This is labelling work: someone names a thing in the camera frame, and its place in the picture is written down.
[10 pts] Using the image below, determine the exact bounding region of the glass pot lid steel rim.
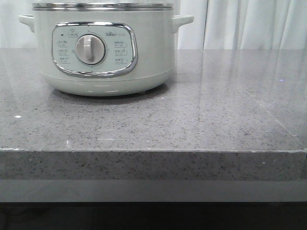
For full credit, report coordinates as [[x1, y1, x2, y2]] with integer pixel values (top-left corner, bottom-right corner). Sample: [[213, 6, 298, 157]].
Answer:
[[32, 0, 174, 12]]

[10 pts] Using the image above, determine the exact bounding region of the pale green electric cooking pot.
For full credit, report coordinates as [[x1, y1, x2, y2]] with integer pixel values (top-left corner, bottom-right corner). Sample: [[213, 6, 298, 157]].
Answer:
[[19, 9, 194, 96]]

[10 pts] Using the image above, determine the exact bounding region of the white pleated curtain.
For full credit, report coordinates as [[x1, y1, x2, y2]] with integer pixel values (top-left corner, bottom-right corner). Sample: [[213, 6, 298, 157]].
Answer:
[[0, 0, 307, 50]]

